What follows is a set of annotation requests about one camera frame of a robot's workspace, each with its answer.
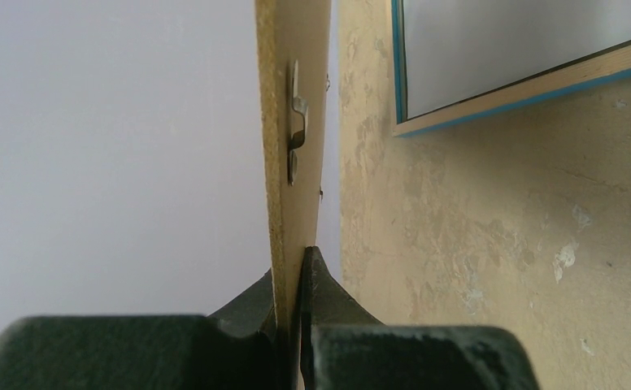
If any brown cardboard backing board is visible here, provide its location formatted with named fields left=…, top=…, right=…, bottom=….
left=255, top=1, right=331, bottom=389

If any blue wooden picture frame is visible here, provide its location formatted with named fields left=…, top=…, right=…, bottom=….
left=386, top=1, right=631, bottom=136

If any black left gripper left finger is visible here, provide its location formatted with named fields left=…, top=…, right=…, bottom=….
left=0, top=274, right=278, bottom=389

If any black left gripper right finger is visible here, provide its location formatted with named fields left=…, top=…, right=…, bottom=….
left=299, top=246, right=539, bottom=389

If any hot air balloon photo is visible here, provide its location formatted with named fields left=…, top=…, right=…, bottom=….
left=402, top=0, right=631, bottom=118

